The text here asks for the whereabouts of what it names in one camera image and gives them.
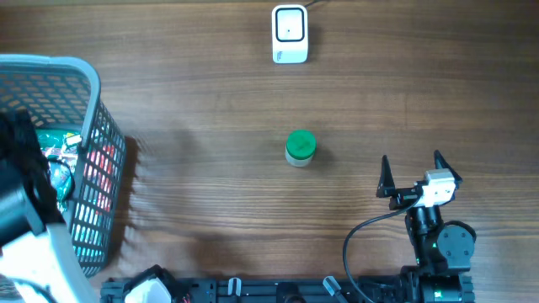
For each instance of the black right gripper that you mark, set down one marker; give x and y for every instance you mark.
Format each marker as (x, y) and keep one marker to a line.
(386, 182)

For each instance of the green glove package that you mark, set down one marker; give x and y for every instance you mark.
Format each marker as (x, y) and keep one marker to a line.
(60, 149)

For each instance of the black mounting rail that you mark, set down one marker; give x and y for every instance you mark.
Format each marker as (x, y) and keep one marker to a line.
(260, 290)

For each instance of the white barcode scanner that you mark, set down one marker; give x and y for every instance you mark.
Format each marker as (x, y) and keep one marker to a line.
(289, 34)

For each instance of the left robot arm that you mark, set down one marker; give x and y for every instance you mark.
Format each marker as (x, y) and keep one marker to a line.
(47, 256)

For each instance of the green lidded jar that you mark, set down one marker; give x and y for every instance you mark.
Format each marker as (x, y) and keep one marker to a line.
(301, 146)

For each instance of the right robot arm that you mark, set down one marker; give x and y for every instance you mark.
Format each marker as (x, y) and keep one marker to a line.
(443, 249)

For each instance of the grey plastic mesh basket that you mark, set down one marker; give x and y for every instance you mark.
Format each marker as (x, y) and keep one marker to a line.
(63, 93)

